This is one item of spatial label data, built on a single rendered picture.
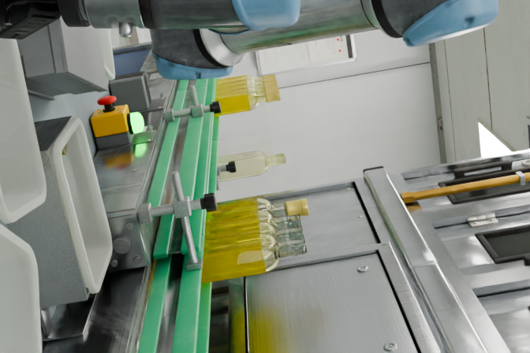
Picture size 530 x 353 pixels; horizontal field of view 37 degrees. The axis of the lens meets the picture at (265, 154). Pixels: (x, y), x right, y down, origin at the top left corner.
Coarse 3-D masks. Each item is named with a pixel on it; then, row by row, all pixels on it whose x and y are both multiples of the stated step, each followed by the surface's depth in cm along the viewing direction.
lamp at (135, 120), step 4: (136, 112) 166; (128, 116) 164; (132, 116) 164; (136, 116) 164; (140, 116) 165; (128, 120) 164; (132, 120) 164; (136, 120) 164; (140, 120) 165; (128, 124) 164; (132, 124) 164; (136, 124) 164; (140, 124) 164; (132, 128) 164; (136, 128) 164; (140, 128) 165; (132, 132) 165; (136, 132) 166
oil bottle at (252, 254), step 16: (224, 240) 141; (240, 240) 140; (256, 240) 139; (272, 240) 139; (208, 256) 137; (224, 256) 137; (240, 256) 137; (256, 256) 138; (272, 256) 138; (208, 272) 138; (224, 272) 138; (240, 272) 138; (256, 272) 138
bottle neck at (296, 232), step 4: (288, 228) 146; (292, 228) 146; (296, 228) 145; (300, 228) 145; (280, 232) 145; (284, 232) 145; (288, 232) 145; (292, 232) 145; (296, 232) 145; (300, 232) 145; (280, 236) 145; (284, 236) 145; (288, 236) 144; (292, 236) 144; (296, 236) 144; (300, 236) 145; (280, 240) 145; (284, 240) 145
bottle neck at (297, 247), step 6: (288, 240) 140; (294, 240) 140; (300, 240) 139; (282, 246) 139; (288, 246) 139; (294, 246) 139; (300, 246) 139; (282, 252) 139; (288, 252) 139; (294, 252) 139; (300, 252) 139; (306, 252) 139
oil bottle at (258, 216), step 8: (224, 216) 153; (232, 216) 152; (240, 216) 151; (248, 216) 151; (256, 216) 150; (264, 216) 150; (208, 224) 150; (216, 224) 150; (224, 224) 149; (232, 224) 148; (240, 224) 148; (272, 224) 149
